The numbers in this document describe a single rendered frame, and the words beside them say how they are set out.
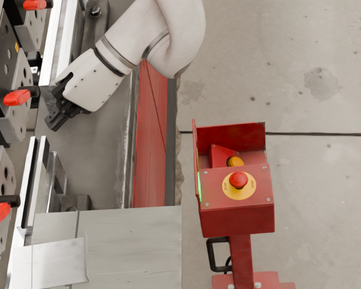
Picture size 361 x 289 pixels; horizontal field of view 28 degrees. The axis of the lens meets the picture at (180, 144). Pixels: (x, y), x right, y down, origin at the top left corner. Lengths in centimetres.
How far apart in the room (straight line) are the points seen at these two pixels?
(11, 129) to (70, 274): 27
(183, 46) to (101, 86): 20
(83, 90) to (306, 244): 120
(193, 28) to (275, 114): 144
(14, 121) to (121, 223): 27
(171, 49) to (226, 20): 176
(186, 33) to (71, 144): 43
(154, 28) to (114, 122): 32
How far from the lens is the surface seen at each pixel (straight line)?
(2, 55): 112
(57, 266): 124
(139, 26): 131
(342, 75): 279
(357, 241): 237
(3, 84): 111
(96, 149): 152
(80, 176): 149
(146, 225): 125
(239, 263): 188
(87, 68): 133
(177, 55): 126
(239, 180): 151
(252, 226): 158
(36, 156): 139
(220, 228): 158
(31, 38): 127
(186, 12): 123
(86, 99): 137
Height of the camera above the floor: 206
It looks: 52 degrees down
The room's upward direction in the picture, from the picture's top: 11 degrees counter-clockwise
